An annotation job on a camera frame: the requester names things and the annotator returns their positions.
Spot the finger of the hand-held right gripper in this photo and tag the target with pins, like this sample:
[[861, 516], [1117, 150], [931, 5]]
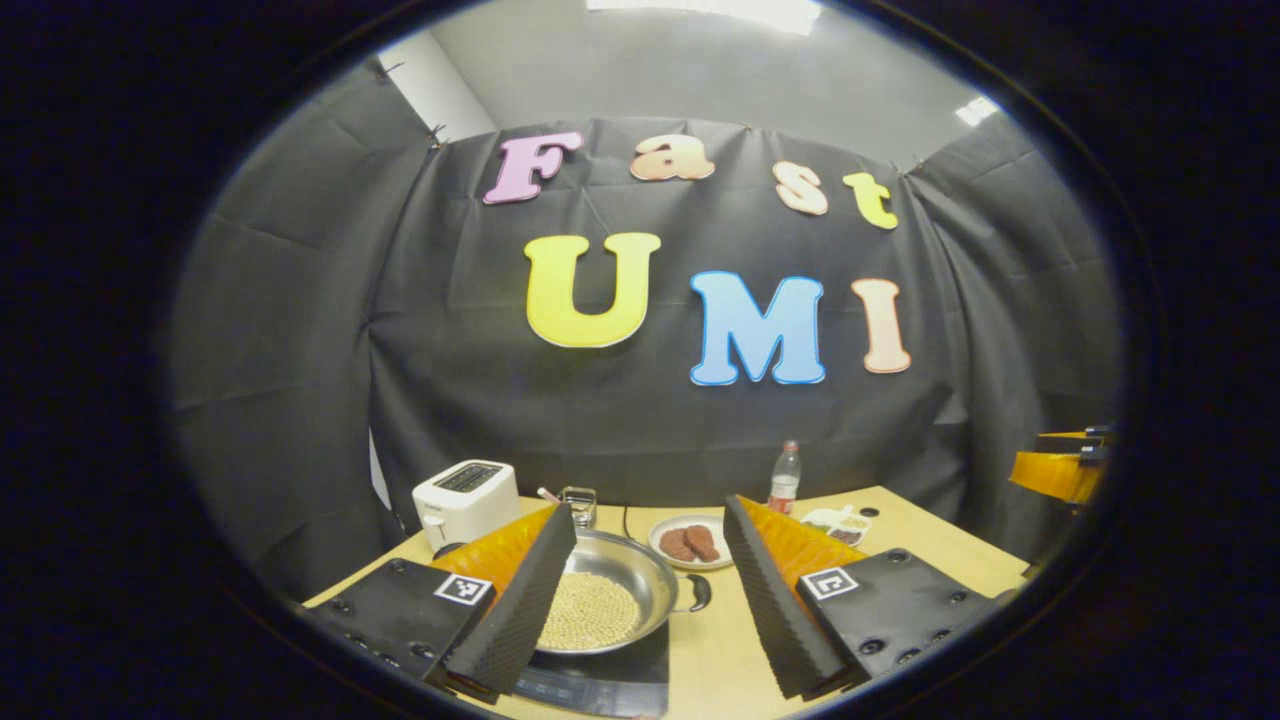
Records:
[[1075, 438], [1055, 475]]

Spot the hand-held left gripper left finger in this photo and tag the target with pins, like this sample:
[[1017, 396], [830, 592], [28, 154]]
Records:
[[525, 610]]

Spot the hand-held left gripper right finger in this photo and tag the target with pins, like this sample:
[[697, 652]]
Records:
[[775, 615]]

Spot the black induction cooktop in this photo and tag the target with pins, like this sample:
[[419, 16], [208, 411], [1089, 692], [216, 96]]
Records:
[[620, 680]]

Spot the pile of soybeans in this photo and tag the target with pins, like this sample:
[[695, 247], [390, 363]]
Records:
[[590, 610]]

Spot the red meat patty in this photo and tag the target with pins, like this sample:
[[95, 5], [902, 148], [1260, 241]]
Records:
[[704, 542], [675, 545]]

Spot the pile of dark red beans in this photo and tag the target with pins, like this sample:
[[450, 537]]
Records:
[[846, 537]]

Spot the white divided dish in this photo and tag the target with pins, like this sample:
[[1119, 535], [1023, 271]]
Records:
[[835, 518]]

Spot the white toaster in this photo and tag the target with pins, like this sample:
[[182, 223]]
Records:
[[465, 505]]

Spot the white round plate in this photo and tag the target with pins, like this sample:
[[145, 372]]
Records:
[[665, 555]]

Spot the clear water bottle red label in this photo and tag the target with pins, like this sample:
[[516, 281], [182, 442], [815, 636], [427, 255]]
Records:
[[784, 480]]

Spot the black backdrop cloth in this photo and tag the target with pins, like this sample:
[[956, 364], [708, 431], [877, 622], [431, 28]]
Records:
[[650, 430]]

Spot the small ceiling light panel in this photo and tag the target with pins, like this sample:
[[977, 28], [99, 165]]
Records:
[[977, 110]]

